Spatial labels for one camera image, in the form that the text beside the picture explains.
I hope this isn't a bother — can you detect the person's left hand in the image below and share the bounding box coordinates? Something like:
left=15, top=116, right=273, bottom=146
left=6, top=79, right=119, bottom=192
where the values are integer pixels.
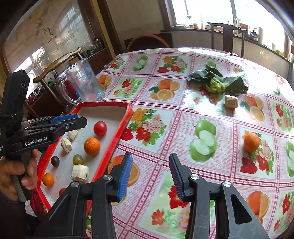
left=0, top=148, right=38, bottom=200

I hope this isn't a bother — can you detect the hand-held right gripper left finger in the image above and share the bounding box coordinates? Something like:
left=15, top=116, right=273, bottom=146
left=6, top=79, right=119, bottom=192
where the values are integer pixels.
left=33, top=152, right=134, bottom=239

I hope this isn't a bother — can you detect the orange mandarin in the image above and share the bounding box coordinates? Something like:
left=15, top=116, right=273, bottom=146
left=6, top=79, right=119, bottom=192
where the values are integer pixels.
left=243, top=132, right=261, bottom=153
left=42, top=173, right=55, bottom=186
left=84, top=137, right=101, bottom=156

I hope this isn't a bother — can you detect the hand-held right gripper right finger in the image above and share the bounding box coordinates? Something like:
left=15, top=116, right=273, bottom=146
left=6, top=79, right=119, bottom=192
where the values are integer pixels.
left=169, top=153, right=270, bottom=239

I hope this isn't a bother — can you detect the glass door cabinet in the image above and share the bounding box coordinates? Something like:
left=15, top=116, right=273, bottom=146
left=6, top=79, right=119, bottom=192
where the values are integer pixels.
left=0, top=0, right=115, bottom=111

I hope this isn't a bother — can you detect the wooden chair with curved rail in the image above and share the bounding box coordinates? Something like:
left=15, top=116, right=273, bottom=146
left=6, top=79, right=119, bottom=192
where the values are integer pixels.
left=25, top=47, right=83, bottom=115

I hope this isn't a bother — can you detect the dark red thermos bottle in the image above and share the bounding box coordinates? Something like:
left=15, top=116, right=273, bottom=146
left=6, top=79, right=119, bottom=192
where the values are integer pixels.
left=62, top=79, right=77, bottom=99

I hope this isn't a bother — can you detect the round back wooden chair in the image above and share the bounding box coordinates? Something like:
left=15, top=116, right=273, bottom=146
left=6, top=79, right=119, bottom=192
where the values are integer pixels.
left=125, top=34, right=173, bottom=53

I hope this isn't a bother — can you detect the red rimmed white tray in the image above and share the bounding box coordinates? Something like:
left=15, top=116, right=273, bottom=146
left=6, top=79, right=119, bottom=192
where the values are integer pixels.
left=37, top=101, right=134, bottom=211

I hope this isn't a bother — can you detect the dark wooden chair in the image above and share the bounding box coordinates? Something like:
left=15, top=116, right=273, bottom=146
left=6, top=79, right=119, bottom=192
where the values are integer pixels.
left=207, top=21, right=248, bottom=58

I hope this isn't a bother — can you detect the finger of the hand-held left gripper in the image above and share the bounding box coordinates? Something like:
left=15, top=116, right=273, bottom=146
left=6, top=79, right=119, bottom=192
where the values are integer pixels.
left=30, top=116, right=88, bottom=138
left=22, top=114, right=80, bottom=128

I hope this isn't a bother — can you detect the large beige sugarcane chunk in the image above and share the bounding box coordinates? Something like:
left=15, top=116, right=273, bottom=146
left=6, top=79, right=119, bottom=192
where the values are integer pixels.
left=71, top=164, right=90, bottom=183

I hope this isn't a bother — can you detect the fruit print tablecloth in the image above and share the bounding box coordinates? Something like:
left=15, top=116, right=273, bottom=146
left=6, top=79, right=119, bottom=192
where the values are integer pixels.
left=85, top=47, right=294, bottom=239

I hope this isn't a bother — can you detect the green leafy vegetable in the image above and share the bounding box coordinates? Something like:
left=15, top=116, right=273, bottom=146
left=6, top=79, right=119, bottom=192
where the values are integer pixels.
left=187, top=65, right=250, bottom=94

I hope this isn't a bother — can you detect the clear glass pitcher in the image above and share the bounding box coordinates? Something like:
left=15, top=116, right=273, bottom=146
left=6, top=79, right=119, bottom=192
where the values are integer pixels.
left=58, top=57, right=105, bottom=105

